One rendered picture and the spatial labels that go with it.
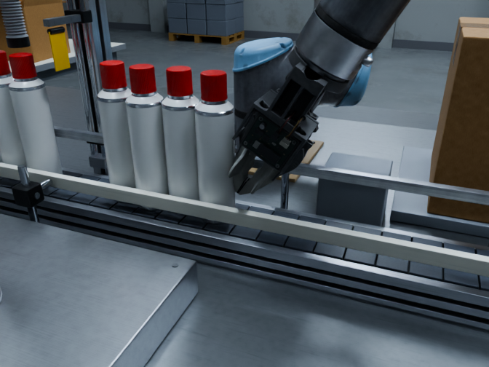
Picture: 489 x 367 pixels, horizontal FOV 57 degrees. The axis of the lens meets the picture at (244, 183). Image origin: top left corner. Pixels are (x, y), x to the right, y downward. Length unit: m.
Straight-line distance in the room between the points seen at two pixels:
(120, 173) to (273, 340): 0.33
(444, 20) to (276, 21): 2.55
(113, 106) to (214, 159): 0.16
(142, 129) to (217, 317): 0.26
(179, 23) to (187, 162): 7.21
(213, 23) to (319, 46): 7.03
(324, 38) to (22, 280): 0.43
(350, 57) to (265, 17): 7.55
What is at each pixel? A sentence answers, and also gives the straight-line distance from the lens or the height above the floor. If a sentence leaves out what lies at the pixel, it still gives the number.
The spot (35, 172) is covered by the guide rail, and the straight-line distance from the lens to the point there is 0.77.
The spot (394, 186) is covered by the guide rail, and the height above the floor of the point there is 0.95.
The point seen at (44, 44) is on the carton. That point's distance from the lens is 2.42.
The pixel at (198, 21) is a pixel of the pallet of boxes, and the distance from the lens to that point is 7.62.
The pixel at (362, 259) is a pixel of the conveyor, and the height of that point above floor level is 0.88.
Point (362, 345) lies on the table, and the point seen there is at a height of 0.83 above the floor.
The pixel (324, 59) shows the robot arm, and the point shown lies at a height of 1.12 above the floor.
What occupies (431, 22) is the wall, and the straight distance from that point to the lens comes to 7.50.
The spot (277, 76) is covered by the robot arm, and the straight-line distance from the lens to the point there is 0.88.
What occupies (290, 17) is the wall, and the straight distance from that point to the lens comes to 7.88.
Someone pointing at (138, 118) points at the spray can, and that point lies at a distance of 0.62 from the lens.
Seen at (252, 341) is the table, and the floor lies 0.83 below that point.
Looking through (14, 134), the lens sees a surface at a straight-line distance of 0.81.
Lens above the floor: 1.21
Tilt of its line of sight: 26 degrees down
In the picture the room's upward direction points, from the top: straight up
